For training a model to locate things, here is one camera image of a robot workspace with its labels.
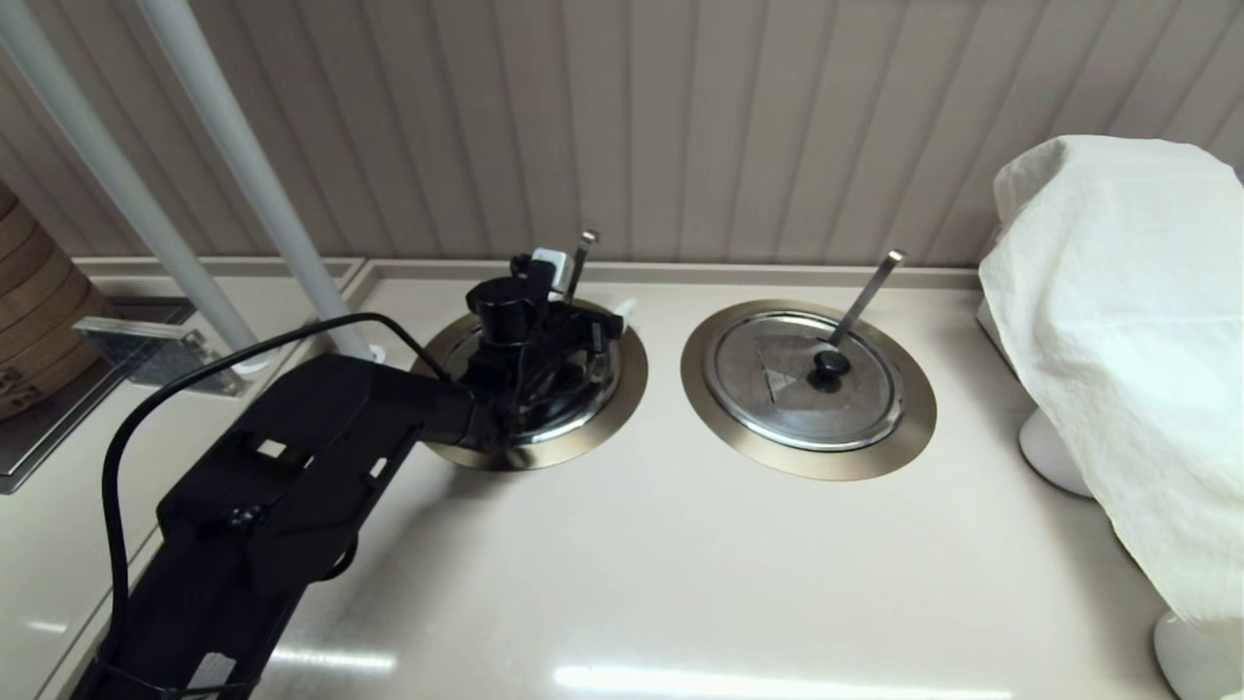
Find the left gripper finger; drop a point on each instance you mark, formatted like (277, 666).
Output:
(622, 311)

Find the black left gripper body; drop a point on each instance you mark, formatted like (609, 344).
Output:
(515, 360)

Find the steel hinged pot lid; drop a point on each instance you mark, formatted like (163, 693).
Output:
(777, 408)
(593, 389)

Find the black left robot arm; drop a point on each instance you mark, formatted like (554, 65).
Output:
(282, 486)

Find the white metal pole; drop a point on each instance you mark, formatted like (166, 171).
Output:
(97, 146)
(233, 136)

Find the white ceramic jar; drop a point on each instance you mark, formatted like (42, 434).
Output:
(1191, 661)
(1050, 457)

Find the black glass panel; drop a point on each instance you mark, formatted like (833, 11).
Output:
(49, 437)

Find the bamboo steamer stack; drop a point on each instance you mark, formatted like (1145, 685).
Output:
(39, 311)

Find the white cloth cover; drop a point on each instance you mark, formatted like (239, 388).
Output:
(1118, 340)

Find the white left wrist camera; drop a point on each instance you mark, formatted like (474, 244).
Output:
(551, 270)

